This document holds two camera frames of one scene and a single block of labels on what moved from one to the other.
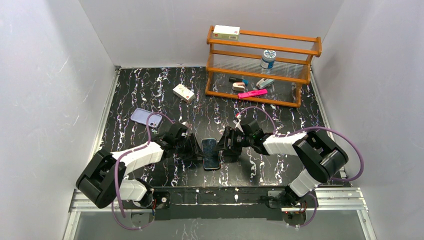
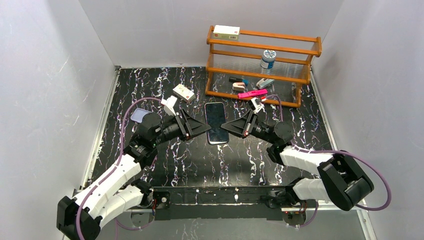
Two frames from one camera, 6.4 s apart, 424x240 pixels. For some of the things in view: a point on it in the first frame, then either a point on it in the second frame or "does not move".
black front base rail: [220, 202] does not move
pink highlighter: [252, 93] does not move
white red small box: [184, 93] does not move
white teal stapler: [262, 83] does not move
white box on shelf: [231, 33] does not move
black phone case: [211, 158] -> [215, 117]
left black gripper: [191, 148] -> [183, 123]
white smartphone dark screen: [211, 158] -> [215, 117]
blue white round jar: [268, 59] does not move
